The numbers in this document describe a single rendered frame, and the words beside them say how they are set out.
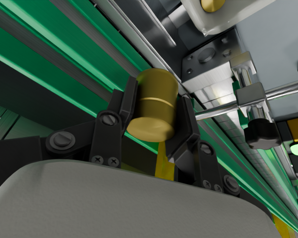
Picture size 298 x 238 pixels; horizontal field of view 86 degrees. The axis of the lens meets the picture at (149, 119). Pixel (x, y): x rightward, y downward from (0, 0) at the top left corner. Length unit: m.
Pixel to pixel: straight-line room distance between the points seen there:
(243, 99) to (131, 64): 0.14
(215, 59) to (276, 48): 0.19
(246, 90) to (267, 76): 0.28
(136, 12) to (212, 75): 0.14
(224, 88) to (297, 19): 0.18
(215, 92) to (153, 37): 0.14
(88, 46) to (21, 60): 0.08
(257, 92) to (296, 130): 0.44
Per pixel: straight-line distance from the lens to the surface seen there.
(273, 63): 0.47
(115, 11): 0.24
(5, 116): 0.30
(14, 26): 0.27
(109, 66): 0.19
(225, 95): 0.31
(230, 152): 0.43
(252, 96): 0.20
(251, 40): 0.41
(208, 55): 0.28
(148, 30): 0.27
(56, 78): 0.24
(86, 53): 0.18
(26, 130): 0.30
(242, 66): 0.24
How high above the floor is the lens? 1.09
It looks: 33 degrees down
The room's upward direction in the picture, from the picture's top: 170 degrees counter-clockwise
